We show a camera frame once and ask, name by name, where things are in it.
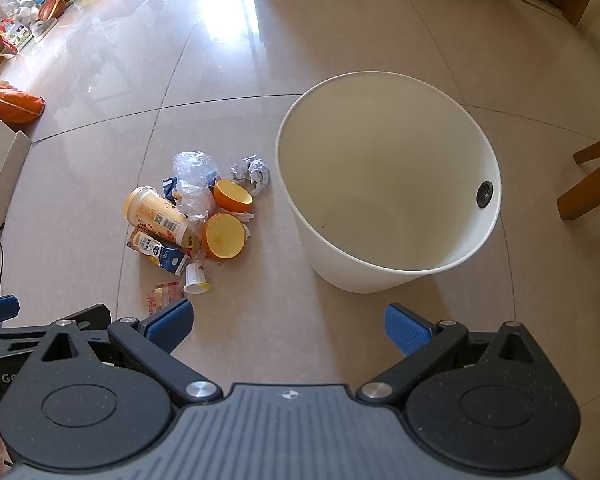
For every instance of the white plastic trash bin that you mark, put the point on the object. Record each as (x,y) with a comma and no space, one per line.
(380,170)

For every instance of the white tissue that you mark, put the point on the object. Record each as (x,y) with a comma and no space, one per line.
(245,217)

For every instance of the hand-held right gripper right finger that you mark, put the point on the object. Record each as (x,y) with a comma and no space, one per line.
(405,332)

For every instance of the yellow paper drink cup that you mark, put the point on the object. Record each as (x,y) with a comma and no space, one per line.
(150,210)

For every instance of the orange bag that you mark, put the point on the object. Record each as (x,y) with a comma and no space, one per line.
(12,102)

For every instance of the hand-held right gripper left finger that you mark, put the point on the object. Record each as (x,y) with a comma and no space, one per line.
(170,322)

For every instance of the colourful printed box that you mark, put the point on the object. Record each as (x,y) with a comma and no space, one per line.
(15,35)

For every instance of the crushed clear plastic bottle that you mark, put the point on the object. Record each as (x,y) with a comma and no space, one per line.
(195,180)

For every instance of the basketball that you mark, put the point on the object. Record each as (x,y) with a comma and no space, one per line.
(51,9)

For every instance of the grey slipper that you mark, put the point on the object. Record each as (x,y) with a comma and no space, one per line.
(45,29)

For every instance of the red and white snack wrapper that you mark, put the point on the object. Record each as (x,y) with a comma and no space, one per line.
(161,297)

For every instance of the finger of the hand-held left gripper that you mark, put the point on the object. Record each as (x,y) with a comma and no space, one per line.
(0,309)

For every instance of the blue and yellow drink carton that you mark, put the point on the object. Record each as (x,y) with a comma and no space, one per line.
(168,189)
(167,257)

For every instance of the white board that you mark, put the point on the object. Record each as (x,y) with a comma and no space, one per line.
(0,185)

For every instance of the crumpled white paper ball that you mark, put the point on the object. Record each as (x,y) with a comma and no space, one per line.
(252,172)

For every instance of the wooden chair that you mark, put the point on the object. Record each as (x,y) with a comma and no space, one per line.
(592,180)

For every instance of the orange half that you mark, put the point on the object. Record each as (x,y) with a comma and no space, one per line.
(232,195)
(225,235)

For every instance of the small white cup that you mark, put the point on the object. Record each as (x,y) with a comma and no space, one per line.
(195,280)

